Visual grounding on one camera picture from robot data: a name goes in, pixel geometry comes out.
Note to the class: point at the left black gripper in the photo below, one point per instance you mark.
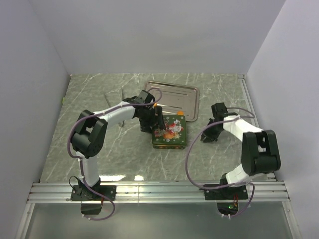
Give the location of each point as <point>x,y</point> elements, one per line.
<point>146,127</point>

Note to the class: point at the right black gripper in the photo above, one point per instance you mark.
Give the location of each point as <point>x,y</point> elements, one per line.
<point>209,137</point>

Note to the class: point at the gold tin lid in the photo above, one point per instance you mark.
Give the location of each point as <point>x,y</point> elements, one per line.
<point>174,136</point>

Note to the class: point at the silver metal tray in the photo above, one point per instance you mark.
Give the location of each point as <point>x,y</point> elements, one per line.
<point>176,98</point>

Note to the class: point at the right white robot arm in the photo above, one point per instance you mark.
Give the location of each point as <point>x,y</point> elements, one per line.
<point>259,150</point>

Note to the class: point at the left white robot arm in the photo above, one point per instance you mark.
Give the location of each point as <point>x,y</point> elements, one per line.
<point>87,135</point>

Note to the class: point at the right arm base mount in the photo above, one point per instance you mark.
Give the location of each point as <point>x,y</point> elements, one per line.
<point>230,197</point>

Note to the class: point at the aluminium rail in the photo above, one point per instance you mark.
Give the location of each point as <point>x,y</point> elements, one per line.
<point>153,192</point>

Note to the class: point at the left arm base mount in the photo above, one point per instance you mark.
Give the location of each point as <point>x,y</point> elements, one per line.
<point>91,203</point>

